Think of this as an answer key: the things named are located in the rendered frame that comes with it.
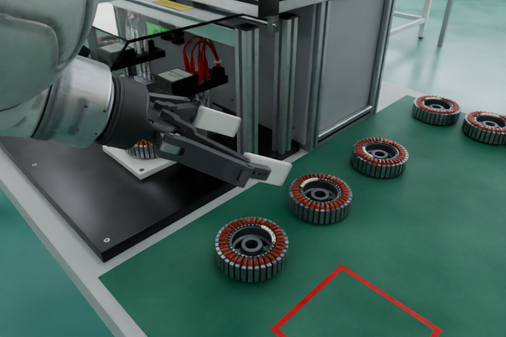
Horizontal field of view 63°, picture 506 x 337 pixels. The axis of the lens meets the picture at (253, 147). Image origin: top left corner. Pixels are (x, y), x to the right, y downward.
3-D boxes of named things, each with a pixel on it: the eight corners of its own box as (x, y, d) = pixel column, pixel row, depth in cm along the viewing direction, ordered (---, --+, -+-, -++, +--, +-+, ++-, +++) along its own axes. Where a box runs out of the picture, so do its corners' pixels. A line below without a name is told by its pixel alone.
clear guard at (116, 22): (98, 91, 57) (89, 49, 54) (32, 51, 72) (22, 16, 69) (263, 40, 77) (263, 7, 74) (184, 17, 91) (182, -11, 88)
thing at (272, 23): (274, 34, 74) (275, 16, 72) (105, -14, 111) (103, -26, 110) (280, 31, 75) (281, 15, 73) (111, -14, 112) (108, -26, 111)
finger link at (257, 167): (233, 157, 45) (245, 171, 43) (267, 165, 48) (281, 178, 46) (227, 168, 45) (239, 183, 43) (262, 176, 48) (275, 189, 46)
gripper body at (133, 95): (82, 122, 47) (156, 140, 53) (96, 158, 41) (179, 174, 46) (105, 62, 45) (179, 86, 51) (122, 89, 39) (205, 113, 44)
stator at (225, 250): (235, 296, 59) (234, 277, 57) (205, 245, 67) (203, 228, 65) (301, 267, 63) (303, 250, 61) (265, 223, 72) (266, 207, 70)
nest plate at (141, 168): (140, 180, 79) (139, 174, 79) (102, 150, 89) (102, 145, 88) (202, 150, 88) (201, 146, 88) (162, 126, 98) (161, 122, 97)
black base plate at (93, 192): (103, 263, 64) (101, 253, 63) (-21, 124, 103) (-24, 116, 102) (299, 151, 93) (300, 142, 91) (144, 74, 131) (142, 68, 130)
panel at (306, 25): (303, 144, 91) (313, 2, 75) (140, 68, 131) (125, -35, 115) (306, 142, 91) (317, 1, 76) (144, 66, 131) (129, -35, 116)
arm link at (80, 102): (30, 156, 37) (96, 167, 41) (61, 62, 35) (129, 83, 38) (25, 115, 44) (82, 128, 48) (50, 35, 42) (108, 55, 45)
